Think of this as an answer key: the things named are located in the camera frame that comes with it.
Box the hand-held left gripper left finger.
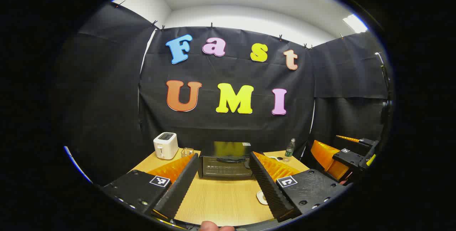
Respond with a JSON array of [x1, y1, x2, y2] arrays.
[[102, 153, 200, 221]]

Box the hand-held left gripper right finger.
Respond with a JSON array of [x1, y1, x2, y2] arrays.
[[249, 151, 351, 222]]

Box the black electric oven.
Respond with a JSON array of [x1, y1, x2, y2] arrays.
[[198, 141, 264, 179]]

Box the clear plastic water bottle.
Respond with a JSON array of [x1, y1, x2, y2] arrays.
[[284, 138, 296, 162]]

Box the white toaster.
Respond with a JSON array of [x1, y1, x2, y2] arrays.
[[153, 132, 179, 160]]

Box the ceiling light panel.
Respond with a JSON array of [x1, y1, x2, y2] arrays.
[[343, 14, 368, 34]]

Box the black backdrop cloth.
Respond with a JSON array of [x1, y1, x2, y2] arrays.
[[53, 1, 392, 185]]

